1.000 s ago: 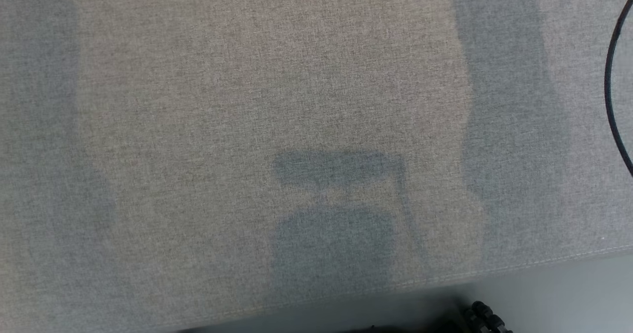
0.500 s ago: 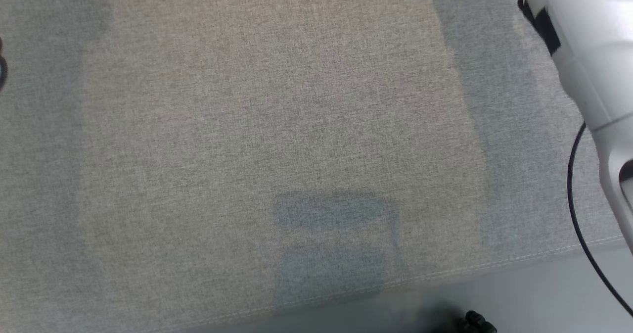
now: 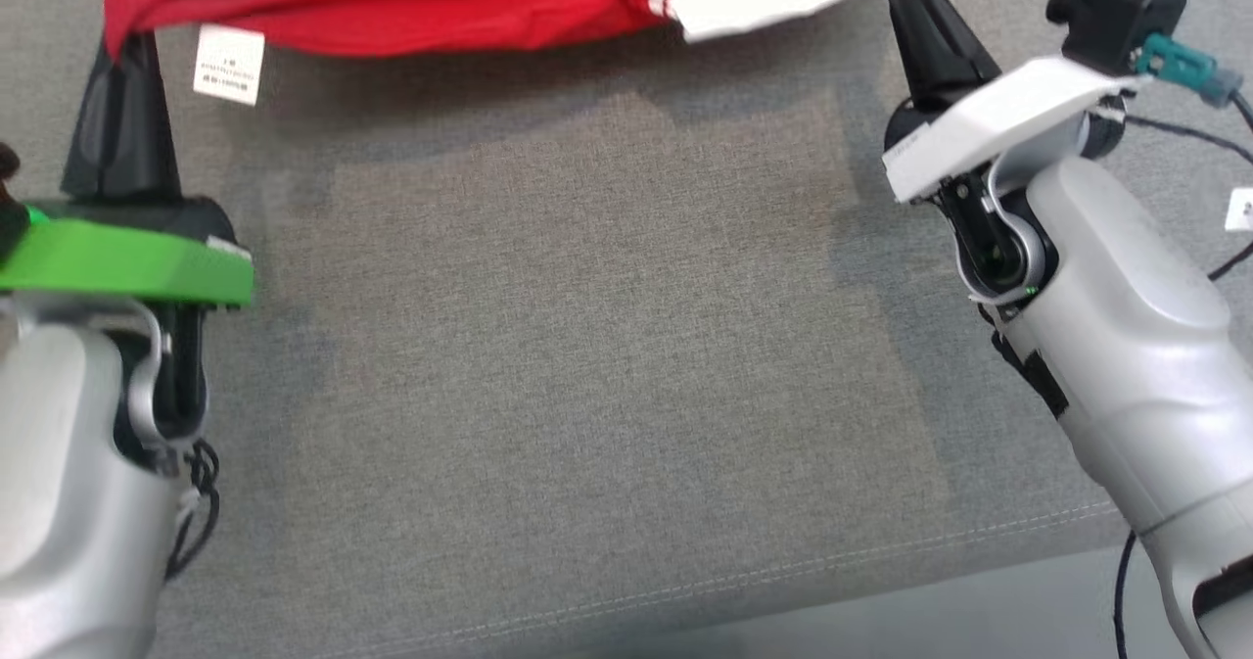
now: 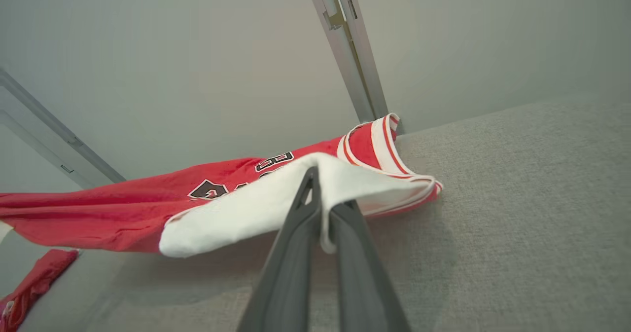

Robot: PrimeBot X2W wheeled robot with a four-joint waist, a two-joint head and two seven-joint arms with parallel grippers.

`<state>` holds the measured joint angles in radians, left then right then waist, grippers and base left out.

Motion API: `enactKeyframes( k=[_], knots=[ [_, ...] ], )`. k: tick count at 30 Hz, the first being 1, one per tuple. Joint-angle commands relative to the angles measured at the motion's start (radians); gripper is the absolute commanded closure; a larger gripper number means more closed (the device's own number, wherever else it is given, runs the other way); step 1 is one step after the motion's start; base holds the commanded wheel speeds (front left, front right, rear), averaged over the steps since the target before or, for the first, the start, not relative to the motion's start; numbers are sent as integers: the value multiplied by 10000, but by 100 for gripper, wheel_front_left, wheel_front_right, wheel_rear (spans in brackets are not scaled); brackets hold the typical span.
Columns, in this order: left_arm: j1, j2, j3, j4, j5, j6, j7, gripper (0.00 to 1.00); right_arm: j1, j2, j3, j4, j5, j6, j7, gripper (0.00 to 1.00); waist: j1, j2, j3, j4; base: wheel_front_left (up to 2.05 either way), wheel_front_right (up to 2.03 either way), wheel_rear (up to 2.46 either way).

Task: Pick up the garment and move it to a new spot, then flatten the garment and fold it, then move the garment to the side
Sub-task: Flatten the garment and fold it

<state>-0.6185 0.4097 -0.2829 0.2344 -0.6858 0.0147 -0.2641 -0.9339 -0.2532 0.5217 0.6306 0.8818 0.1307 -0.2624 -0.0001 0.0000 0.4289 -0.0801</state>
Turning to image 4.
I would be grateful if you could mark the grey corner frame post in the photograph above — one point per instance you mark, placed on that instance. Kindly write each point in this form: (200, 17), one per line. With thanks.
(59, 134)

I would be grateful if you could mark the grey double partition post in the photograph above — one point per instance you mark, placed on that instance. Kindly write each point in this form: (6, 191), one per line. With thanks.
(352, 51)

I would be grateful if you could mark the red shorts white side stripe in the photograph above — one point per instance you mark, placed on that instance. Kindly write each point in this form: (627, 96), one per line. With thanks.
(34, 282)

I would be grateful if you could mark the red basketball jersey white trim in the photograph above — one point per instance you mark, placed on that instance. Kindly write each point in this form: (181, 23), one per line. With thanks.
(123, 208)

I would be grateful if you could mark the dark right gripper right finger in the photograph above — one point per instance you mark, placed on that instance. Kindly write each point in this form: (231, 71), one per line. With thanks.
(365, 282)

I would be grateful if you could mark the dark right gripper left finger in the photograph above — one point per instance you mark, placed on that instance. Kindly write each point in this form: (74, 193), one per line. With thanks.
(286, 273)

